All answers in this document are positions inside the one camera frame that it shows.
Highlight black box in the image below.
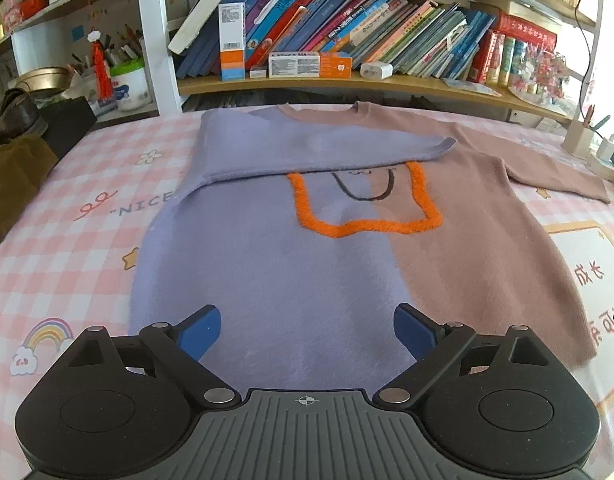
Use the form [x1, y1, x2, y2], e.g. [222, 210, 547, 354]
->
[40, 96, 96, 160]

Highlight pink checkered table mat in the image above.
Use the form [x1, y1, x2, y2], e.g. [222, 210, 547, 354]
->
[0, 108, 614, 479]

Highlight brown corduroy cloth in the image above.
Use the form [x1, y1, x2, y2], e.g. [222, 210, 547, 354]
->
[0, 136, 58, 244]

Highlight white power strip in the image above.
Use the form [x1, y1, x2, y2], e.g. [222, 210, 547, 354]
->
[585, 139, 614, 183]

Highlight purple and pink sweater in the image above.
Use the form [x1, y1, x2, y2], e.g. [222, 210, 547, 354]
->
[129, 103, 608, 390]

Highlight tall white orange box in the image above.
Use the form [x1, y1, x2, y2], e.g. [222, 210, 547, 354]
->
[218, 2, 245, 81]

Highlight orange white medicine box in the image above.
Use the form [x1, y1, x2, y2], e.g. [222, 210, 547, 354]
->
[268, 51, 353, 79]

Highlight red thick books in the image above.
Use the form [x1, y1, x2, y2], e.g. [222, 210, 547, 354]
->
[468, 0, 560, 87]

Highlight white tub green lid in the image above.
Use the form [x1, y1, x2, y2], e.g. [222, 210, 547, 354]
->
[110, 58, 153, 112]

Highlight white shelf frame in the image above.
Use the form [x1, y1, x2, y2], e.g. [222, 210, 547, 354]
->
[0, 0, 604, 122]

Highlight metal bowl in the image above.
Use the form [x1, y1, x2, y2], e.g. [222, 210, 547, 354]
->
[14, 66, 72, 93]

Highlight row of leaning books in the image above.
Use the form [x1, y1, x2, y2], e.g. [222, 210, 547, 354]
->
[169, 0, 494, 80]

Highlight beige pen holder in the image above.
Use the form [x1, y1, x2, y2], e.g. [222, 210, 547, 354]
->
[561, 105, 598, 159]

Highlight white charger block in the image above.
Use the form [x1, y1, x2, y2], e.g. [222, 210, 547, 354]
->
[360, 62, 394, 80]

